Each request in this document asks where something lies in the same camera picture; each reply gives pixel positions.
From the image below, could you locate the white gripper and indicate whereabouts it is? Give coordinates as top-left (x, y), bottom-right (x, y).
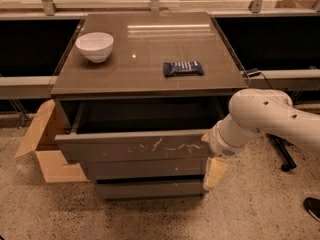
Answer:
top-left (201, 120), bottom-right (247, 190)

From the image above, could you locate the grey top drawer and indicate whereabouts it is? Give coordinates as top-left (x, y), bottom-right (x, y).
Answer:
top-left (56, 97), bottom-right (215, 163)

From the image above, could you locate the grey drawer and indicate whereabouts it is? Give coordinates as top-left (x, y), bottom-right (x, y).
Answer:
top-left (94, 179), bottom-right (207, 200)
top-left (56, 97), bottom-right (215, 163)
top-left (82, 158), bottom-right (207, 181)

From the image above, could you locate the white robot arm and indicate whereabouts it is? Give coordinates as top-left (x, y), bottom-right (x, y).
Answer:
top-left (201, 89), bottom-right (320, 190)

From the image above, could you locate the grey drawer cabinet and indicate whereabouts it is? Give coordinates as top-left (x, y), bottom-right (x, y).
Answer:
top-left (51, 12), bottom-right (246, 186)

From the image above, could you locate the grey bottom drawer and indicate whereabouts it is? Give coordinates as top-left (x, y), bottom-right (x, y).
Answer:
top-left (94, 179), bottom-right (207, 200)

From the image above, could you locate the grey middle drawer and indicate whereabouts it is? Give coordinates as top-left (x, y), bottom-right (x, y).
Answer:
top-left (82, 158), bottom-right (207, 181)

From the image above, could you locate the black stand leg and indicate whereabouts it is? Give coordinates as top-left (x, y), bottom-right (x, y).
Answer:
top-left (269, 135), bottom-right (297, 172)

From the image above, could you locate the blue snack packet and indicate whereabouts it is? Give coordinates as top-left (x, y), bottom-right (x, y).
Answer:
top-left (163, 61), bottom-right (204, 77)

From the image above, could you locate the black power adapter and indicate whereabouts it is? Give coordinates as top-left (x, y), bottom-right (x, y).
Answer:
top-left (245, 68), bottom-right (261, 78)

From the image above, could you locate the black shoe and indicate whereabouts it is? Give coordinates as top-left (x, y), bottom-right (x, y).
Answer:
top-left (304, 197), bottom-right (320, 222)

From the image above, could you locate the white ceramic bowl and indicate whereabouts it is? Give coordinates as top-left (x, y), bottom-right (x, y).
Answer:
top-left (75, 32), bottom-right (114, 63)

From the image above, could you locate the open cardboard box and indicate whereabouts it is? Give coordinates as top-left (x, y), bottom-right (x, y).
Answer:
top-left (15, 100), bottom-right (87, 183)

